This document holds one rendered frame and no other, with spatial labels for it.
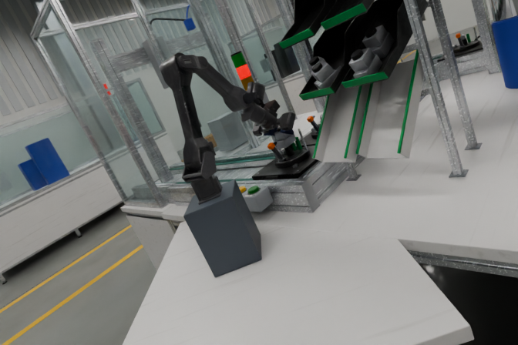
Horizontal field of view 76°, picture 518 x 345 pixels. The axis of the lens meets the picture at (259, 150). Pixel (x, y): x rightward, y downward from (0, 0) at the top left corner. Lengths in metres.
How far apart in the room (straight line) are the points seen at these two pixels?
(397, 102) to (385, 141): 0.11
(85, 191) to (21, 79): 4.00
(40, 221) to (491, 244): 5.71
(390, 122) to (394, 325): 0.52
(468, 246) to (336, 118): 0.51
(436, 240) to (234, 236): 0.48
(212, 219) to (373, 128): 0.51
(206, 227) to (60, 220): 5.19
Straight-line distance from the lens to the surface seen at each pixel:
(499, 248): 0.78
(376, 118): 0.99
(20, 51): 9.49
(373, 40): 0.93
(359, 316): 0.69
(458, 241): 0.80
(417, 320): 0.66
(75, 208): 6.04
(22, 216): 5.93
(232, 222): 0.89
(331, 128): 1.07
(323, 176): 1.11
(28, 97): 9.20
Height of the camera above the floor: 1.33
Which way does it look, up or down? 13 degrees down
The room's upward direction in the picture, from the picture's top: 23 degrees counter-clockwise
